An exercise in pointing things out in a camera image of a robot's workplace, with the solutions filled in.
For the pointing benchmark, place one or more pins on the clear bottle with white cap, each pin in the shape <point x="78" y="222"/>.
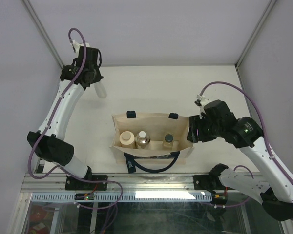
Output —
<point x="142" y="139"/>

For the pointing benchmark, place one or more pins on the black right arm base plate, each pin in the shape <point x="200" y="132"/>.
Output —
<point x="206" y="182"/>

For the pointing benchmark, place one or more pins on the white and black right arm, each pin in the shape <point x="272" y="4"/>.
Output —
<point x="275" y="193"/>

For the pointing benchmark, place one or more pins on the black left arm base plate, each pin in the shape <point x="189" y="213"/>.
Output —
<point x="86" y="182"/>

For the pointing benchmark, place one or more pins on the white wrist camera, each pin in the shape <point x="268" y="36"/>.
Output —
<point x="201" y="102"/>
<point x="76" y="46"/>

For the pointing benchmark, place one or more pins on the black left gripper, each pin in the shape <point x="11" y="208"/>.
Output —
<point x="98" y="75"/>

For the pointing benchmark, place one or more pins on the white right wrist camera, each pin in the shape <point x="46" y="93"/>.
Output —
<point x="201" y="102"/>

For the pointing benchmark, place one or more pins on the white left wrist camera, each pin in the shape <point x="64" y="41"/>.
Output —
<point x="76" y="46"/>

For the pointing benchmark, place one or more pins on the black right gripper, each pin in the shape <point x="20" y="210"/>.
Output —
<point x="196" y="123"/>

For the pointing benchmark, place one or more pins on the white slotted cable duct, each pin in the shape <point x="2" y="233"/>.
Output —
<point x="139" y="196"/>

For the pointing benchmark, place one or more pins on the cream canvas tote bag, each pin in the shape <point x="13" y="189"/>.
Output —
<point x="154" y="158"/>

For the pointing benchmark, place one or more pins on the square bottle with dark cap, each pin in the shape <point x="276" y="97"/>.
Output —
<point x="168" y="141"/>

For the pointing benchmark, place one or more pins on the beige bottle with round cap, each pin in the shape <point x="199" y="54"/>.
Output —
<point x="127" y="140"/>

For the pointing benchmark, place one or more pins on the aluminium front rail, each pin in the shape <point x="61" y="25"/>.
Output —
<point x="59" y="182"/>

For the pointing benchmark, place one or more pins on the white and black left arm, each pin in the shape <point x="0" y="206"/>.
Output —
<point x="48" y="141"/>

